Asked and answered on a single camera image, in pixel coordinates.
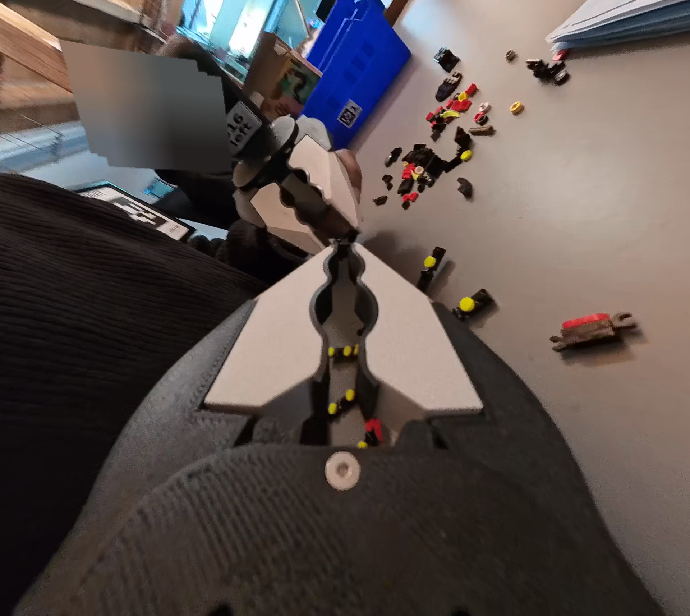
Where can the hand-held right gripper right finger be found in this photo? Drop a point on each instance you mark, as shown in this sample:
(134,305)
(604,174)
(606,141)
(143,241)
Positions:
(426,357)

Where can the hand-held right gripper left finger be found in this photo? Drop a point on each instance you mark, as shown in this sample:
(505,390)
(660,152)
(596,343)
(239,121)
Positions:
(269,352)

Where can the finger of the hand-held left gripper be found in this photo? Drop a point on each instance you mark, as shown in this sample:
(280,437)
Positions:
(280,211)
(329,174)

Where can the red and black lego assembly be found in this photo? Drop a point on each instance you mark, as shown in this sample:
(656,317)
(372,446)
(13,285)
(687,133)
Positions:
(590,330)

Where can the black lego leg yellow stud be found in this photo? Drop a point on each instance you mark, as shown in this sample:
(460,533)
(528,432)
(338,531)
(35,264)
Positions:
(430,266)
(470,304)

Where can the pile of loose lego pieces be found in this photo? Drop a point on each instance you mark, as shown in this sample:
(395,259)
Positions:
(426,163)

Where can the black lego slope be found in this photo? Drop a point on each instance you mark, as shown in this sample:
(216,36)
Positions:
(465,188)

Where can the black round lego disc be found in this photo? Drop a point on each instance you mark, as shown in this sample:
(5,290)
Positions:
(450,86)

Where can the tan lego axle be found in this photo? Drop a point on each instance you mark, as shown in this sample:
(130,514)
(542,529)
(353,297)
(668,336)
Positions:
(481,131)

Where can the black lego plate assembly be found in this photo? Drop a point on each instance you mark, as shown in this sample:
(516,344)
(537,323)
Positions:
(446,59)

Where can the yellow round lego plate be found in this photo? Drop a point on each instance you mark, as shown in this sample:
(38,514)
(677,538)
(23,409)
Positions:
(517,107)

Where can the person's left hand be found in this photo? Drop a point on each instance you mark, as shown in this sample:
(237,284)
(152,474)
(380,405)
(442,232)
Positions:
(351,176)

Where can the printed cardboard box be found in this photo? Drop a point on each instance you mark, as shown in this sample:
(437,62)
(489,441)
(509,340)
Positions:
(280,71)

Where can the blue plastic bin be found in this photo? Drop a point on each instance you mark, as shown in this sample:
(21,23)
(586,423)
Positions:
(356,55)

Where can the black lego bracket red piece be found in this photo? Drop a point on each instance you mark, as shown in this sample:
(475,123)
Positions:
(550,69)

